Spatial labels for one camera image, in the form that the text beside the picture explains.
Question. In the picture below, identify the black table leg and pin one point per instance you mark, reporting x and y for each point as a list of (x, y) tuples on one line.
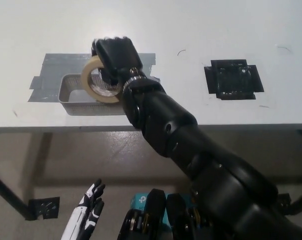
[(8, 195)]

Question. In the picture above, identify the black tape square patch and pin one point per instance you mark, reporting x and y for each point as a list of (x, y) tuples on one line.
[(233, 80)]

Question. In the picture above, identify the grey duct tape patch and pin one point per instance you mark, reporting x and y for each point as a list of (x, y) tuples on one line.
[(56, 62)]

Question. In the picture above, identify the small grey mesh container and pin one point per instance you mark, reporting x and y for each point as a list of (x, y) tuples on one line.
[(91, 108)]

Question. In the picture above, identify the black floor tape marker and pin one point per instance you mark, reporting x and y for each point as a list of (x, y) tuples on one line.
[(44, 207), (284, 202)]

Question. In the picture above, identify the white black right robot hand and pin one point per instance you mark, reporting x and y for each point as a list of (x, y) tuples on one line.
[(118, 57)]

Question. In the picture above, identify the beige masking tape roll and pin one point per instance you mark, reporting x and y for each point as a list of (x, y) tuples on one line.
[(85, 80)]

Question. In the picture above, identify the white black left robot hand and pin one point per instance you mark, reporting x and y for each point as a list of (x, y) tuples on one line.
[(82, 217)]

